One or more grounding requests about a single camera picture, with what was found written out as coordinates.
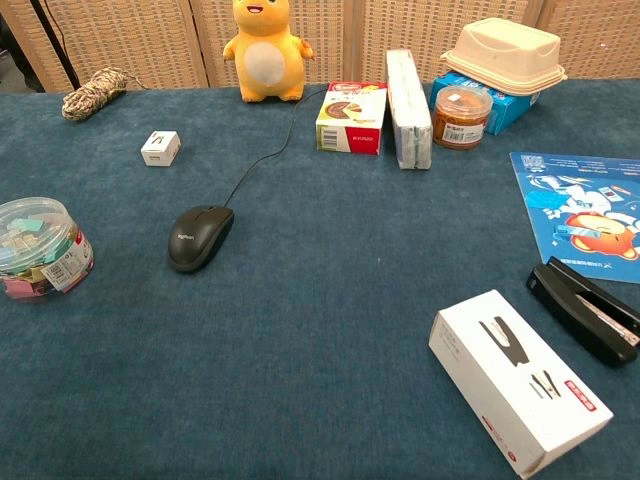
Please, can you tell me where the red and white food box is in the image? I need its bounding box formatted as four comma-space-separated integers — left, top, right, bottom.
315, 81, 389, 156

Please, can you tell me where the bundle of twine rope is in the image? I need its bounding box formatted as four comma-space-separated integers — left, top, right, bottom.
61, 68, 150, 122

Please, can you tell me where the black wired computer mouse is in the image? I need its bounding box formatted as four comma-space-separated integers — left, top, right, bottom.
167, 204, 236, 274

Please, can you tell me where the long white wrapped package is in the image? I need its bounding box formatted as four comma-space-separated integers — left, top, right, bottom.
385, 49, 434, 171

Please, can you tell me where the thin dark metal wire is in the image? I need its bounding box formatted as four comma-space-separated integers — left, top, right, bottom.
222, 84, 330, 209

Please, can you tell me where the clear jar of binder clips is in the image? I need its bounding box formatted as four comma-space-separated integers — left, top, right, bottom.
0, 196, 95, 303

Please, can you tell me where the white stapler box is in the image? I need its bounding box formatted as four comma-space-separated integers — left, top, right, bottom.
428, 289, 615, 480

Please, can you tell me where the black stand pole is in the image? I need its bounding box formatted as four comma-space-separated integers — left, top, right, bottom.
29, 0, 81, 91

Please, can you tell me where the beige plastic lunch container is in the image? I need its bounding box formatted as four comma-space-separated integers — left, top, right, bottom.
440, 17, 568, 94

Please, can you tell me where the small white cube box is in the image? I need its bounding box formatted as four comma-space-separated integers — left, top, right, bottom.
140, 130, 182, 168

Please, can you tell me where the clear jar of rubber bands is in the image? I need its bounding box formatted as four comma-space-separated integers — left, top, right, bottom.
432, 84, 495, 151

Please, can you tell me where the yellow plush toy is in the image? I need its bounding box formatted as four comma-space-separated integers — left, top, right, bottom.
222, 0, 316, 104

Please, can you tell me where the blue cartoon booklet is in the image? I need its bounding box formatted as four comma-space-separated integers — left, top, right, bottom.
509, 151, 640, 285

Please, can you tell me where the black stapler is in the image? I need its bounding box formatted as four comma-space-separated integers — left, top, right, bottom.
525, 256, 640, 369

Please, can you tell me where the blue cardboard box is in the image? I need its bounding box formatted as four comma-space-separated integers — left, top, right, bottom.
430, 70, 542, 136

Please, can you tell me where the wicker folding screen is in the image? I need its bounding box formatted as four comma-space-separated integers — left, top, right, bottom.
0, 0, 640, 93

